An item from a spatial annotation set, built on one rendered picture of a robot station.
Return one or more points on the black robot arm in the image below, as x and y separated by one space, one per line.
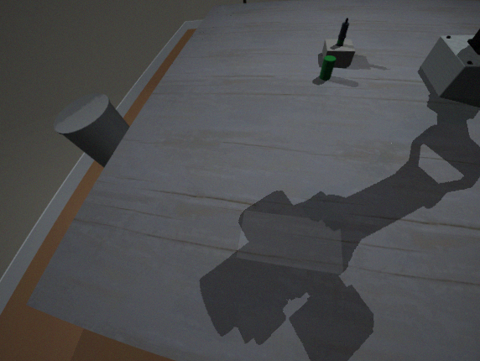
475 42

